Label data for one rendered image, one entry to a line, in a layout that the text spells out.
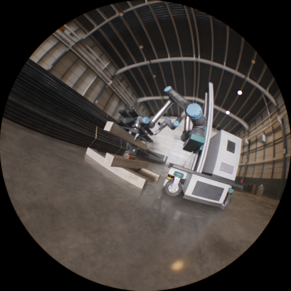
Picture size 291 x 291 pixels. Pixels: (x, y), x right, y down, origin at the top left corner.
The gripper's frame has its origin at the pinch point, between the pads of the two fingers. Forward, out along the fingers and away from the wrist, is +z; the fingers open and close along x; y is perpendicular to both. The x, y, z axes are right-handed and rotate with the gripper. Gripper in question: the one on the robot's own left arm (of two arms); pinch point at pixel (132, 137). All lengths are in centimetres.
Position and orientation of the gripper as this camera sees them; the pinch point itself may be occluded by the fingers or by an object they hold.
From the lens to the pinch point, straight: 136.8
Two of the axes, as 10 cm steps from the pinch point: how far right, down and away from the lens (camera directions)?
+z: -3.5, 9.3, -1.0
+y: 3.7, 2.4, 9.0
